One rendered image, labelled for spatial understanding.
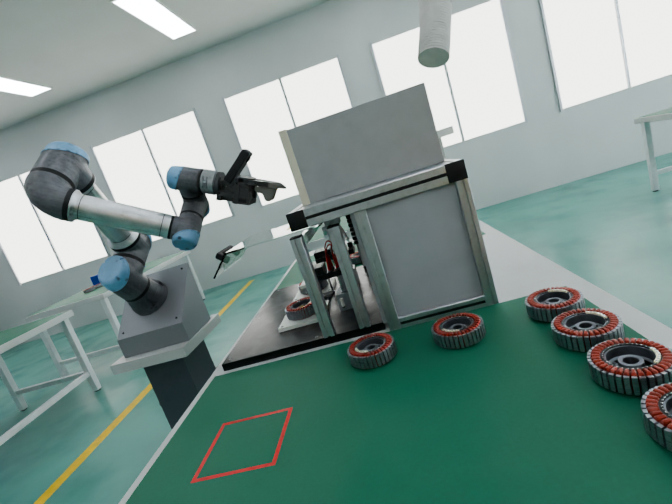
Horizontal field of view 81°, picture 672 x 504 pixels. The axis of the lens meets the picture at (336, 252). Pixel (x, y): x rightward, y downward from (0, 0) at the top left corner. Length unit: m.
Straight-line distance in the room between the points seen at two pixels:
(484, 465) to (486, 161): 5.64
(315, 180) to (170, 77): 5.67
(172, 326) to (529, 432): 1.28
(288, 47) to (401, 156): 5.19
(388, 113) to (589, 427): 0.78
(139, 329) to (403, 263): 1.09
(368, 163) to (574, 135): 5.59
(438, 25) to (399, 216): 1.53
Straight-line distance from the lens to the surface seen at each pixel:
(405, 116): 1.08
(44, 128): 7.69
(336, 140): 1.07
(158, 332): 1.67
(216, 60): 6.42
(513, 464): 0.63
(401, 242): 0.99
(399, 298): 1.03
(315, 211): 0.97
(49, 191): 1.35
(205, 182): 1.27
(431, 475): 0.64
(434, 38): 2.32
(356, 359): 0.90
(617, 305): 1.00
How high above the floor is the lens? 1.18
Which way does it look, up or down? 11 degrees down
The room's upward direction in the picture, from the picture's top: 18 degrees counter-clockwise
